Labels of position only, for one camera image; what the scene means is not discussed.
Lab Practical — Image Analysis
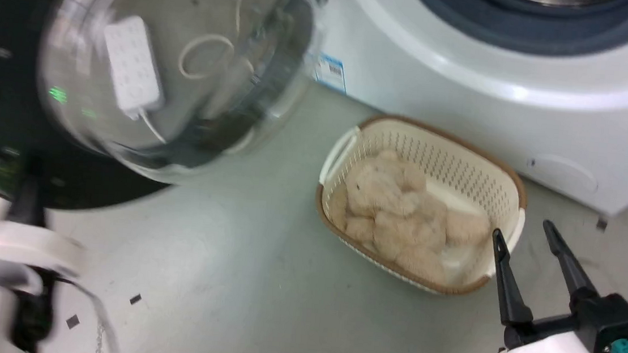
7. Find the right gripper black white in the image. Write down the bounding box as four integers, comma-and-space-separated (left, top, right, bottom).
482, 215, 628, 353

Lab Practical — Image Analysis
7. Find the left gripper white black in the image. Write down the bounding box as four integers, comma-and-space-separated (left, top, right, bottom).
0, 154, 95, 308

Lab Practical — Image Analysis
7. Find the round black glass washer door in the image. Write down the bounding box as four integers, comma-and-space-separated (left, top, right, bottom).
0, 0, 330, 232

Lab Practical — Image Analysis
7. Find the white front-load washing machine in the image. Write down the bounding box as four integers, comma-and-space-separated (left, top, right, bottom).
297, 0, 628, 219

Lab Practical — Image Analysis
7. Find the grey rubber door gasket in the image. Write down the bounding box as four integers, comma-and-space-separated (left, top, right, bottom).
397, 0, 628, 63

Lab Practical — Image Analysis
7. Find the round white filter cover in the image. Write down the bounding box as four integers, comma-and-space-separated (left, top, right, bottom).
523, 152, 602, 194

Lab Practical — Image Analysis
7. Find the cream brown-rimmed laundry basket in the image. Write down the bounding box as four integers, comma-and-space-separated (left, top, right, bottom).
307, 109, 535, 303

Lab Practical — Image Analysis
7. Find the beige plush teddy bear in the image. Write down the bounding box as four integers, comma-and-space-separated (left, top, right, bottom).
321, 144, 499, 290

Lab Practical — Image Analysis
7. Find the white power strip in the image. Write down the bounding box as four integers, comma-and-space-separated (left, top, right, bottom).
96, 12, 171, 123

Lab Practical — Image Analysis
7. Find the blue white energy label sticker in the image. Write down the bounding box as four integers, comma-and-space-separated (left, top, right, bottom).
313, 52, 351, 94

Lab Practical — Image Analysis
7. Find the thin left arm cable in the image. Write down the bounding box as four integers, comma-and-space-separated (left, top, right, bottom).
46, 274, 130, 353

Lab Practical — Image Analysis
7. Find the white coiled power cable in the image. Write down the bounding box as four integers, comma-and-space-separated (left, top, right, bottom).
135, 0, 263, 152

